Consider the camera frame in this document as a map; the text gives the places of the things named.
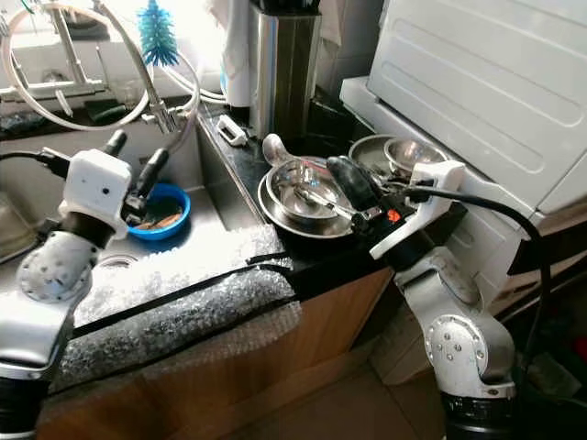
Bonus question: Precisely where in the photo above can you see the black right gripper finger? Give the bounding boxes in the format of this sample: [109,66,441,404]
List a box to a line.
[327,155,380,214]

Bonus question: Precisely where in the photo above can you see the small steel tap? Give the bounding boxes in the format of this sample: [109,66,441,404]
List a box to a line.
[2,0,113,102]

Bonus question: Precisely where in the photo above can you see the large shallow steel pan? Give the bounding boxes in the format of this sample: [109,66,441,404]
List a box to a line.
[257,160,368,241]

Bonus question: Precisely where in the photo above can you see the small white plastic clip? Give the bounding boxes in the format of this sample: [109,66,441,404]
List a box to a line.
[217,114,250,149]

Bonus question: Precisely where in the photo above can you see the steel ladle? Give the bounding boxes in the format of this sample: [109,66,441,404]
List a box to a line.
[260,133,304,180]

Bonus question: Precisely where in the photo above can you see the blue plastic bowl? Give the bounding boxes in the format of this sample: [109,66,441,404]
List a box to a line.
[126,181,193,242]

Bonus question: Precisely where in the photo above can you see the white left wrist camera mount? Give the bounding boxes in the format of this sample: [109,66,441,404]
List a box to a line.
[61,148,133,231]

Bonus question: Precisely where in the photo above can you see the white looped hose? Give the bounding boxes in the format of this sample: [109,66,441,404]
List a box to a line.
[5,5,159,134]

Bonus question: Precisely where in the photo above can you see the steel plate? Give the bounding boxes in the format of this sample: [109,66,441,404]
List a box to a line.
[348,134,449,184]

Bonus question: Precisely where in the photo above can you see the steel knife block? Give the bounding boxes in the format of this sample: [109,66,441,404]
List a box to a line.
[249,0,323,142]

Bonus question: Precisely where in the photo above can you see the steel flexible hose faucet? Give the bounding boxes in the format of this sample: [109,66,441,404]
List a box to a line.
[96,0,195,136]

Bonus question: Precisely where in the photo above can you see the medium steel bowl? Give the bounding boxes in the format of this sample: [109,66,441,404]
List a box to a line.
[268,156,360,221]

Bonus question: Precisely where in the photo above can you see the white countertop dishwasher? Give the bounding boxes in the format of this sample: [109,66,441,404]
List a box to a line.
[338,0,587,303]

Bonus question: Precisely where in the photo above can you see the brown wooden base cabinet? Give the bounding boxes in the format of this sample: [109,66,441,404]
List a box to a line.
[37,266,397,440]

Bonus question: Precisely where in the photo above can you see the green sponge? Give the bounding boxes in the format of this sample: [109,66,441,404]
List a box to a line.
[90,99,138,125]

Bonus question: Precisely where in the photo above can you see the stainless steel sink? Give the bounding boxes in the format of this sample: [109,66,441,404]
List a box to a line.
[0,119,267,276]

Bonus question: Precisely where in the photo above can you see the small steel bowl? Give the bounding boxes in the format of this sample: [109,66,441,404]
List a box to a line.
[382,137,449,177]

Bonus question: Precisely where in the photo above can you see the white detergent bottle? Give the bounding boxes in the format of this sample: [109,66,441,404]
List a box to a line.
[209,0,255,107]

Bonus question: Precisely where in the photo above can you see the blue bottle brush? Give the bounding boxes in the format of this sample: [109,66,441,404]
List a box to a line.
[135,0,181,68]

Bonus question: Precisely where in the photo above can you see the long steel spoon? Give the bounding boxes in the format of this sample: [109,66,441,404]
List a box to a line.
[289,181,370,228]

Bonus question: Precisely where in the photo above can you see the dark scouring pad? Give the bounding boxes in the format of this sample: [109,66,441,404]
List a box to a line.
[2,112,51,135]

